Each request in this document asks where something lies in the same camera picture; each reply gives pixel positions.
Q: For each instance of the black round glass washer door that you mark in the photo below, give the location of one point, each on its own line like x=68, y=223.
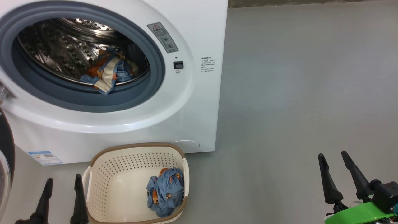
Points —
x=7, y=140

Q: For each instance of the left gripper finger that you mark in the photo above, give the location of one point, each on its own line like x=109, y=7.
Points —
x=79, y=205
x=43, y=202

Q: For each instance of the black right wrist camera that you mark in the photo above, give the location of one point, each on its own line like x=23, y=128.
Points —
x=385, y=194

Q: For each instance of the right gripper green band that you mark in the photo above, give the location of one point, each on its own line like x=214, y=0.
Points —
x=357, y=214

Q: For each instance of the cream perforated laundry basket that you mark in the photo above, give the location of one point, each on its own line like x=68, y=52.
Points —
x=124, y=186

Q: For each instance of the blue bear-print garment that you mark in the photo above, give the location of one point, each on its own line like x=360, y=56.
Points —
x=166, y=193

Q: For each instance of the grey rubber door gasket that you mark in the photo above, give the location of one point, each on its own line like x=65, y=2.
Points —
x=62, y=99

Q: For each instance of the black door latch socket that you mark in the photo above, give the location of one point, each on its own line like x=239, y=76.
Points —
x=178, y=65

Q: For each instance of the white front-load washing machine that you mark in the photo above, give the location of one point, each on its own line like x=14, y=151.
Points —
x=192, y=102

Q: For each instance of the grey warning sticker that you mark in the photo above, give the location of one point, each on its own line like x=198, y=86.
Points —
x=163, y=37

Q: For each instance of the beige and blue garment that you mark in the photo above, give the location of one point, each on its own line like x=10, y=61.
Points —
x=107, y=77

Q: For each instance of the blue energy label sticker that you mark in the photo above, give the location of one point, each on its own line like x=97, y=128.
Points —
x=45, y=157

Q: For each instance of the orange garment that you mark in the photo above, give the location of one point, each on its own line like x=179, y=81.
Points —
x=93, y=71

